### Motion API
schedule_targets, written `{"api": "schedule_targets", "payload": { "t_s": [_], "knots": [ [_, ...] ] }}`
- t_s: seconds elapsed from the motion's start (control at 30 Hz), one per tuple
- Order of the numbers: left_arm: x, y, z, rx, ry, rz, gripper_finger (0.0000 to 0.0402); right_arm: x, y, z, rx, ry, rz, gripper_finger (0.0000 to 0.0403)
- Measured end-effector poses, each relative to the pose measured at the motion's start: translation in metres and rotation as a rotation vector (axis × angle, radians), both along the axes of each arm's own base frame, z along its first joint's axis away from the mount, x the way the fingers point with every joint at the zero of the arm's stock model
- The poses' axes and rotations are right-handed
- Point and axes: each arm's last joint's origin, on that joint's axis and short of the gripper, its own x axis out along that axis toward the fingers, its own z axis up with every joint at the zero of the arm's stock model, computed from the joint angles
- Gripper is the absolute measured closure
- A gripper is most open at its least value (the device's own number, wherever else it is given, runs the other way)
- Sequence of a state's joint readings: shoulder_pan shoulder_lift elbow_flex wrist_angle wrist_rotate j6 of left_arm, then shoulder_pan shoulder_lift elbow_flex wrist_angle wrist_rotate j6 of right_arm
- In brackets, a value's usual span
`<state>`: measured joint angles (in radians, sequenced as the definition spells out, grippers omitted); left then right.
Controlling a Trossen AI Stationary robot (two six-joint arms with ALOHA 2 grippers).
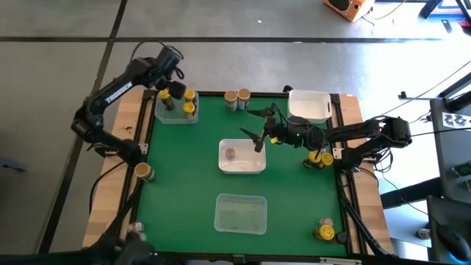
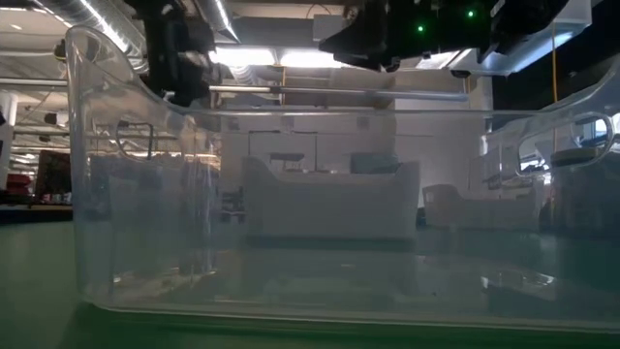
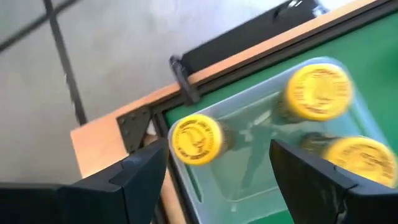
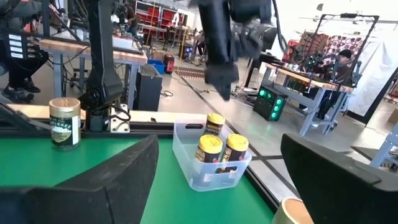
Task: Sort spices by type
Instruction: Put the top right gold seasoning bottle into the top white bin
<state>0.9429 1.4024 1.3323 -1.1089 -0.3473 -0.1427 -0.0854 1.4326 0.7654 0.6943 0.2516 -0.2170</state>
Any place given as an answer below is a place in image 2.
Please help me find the black aluminium table frame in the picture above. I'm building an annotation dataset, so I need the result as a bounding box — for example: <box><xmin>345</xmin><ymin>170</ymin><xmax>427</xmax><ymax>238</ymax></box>
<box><xmin>0</xmin><ymin>204</ymin><xmax>74</xmax><ymax>225</ymax></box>

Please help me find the dark small background table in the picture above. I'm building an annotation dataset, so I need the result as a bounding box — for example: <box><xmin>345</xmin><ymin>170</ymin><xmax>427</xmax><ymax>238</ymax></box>
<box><xmin>268</xmin><ymin>151</ymin><xmax>307</xmax><ymax>174</ymax></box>

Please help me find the fluorescent ceiling light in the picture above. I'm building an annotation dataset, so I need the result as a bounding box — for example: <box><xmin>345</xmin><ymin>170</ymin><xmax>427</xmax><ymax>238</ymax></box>
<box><xmin>208</xmin><ymin>46</ymin><xmax>350</xmax><ymax>69</ymax></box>

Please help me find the large rectangular air duct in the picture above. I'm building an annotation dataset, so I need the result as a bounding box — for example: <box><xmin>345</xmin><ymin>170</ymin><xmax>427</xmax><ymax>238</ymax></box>
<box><xmin>414</xmin><ymin>18</ymin><xmax>595</xmax><ymax>78</ymax></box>

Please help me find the silver round ventilation duct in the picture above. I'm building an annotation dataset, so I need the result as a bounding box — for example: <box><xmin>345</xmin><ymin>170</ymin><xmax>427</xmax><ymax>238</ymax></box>
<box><xmin>207</xmin><ymin>0</ymin><xmax>242</xmax><ymax>45</ymax></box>
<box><xmin>36</xmin><ymin>0</ymin><xmax>149</xmax><ymax>74</ymax></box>

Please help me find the white cutting board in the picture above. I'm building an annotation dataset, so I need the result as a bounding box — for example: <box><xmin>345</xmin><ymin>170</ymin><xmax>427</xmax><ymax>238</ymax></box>
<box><xmin>240</xmin><ymin>155</ymin><xmax>421</xmax><ymax>241</ymax></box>

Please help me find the red storage shelf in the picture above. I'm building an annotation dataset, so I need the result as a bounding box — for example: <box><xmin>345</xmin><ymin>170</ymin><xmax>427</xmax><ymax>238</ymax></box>
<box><xmin>7</xmin><ymin>149</ymin><xmax>73</xmax><ymax>205</ymax></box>

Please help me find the yellow hanging cable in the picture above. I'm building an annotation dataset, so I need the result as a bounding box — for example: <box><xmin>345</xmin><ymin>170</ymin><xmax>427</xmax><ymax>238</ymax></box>
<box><xmin>550</xmin><ymin>21</ymin><xmax>558</xmax><ymax>151</ymax></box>

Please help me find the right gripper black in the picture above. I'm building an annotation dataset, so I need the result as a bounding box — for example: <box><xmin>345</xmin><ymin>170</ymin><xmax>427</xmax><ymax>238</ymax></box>
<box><xmin>318</xmin><ymin>0</ymin><xmax>403</xmax><ymax>73</ymax></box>

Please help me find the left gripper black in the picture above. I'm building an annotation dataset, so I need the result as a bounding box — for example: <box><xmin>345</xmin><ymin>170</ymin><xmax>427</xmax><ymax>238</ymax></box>
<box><xmin>144</xmin><ymin>28</ymin><xmax>225</xmax><ymax>109</ymax></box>

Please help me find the large clear plastic bin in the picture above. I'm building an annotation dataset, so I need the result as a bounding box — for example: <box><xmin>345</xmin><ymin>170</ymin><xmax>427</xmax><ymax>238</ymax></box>
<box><xmin>65</xmin><ymin>23</ymin><xmax>620</xmax><ymax>335</ymax></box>

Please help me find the horizontal metal ceiling pipe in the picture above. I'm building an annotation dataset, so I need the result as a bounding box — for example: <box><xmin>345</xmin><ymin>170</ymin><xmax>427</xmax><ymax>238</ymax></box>
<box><xmin>0</xmin><ymin>77</ymin><xmax>470</xmax><ymax>103</ymax></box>

